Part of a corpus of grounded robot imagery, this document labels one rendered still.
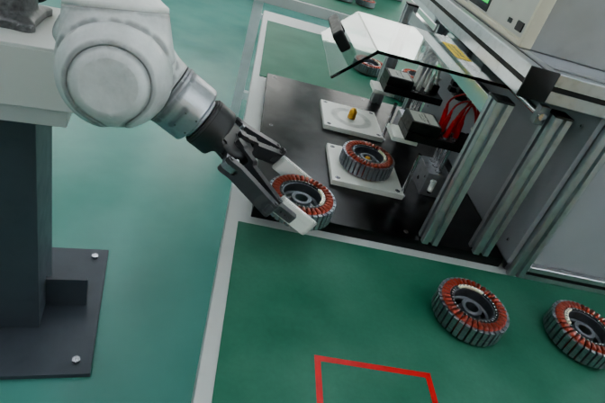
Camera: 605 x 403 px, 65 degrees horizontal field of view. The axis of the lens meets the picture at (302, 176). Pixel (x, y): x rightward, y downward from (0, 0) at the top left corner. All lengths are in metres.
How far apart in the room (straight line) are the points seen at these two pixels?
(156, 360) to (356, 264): 0.87
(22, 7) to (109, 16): 0.63
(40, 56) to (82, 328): 0.85
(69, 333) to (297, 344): 1.01
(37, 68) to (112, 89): 0.56
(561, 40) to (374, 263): 0.46
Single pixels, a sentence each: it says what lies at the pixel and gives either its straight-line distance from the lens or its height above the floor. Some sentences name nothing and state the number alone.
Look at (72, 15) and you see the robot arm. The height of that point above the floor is 1.08.
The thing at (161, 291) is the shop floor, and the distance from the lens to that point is 1.70.
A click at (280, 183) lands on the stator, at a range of 0.76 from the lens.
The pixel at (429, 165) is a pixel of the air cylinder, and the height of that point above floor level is 0.82.
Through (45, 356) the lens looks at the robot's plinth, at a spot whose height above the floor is 0.02.
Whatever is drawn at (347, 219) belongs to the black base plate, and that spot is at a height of 0.77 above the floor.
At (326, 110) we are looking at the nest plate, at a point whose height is 0.78.
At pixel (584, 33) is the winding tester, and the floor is 1.16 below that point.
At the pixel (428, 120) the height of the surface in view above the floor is 0.92.
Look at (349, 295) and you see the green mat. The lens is 0.74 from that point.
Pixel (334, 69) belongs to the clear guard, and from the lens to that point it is 0.76.
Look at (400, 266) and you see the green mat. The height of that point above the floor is 0.75.
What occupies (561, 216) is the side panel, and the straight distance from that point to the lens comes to 0.92.
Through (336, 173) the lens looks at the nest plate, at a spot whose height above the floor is 0.78.
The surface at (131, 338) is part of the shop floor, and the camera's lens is 1.57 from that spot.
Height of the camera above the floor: 1.24
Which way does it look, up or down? 31 degrees down
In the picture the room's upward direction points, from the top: 18 degrees clockwise
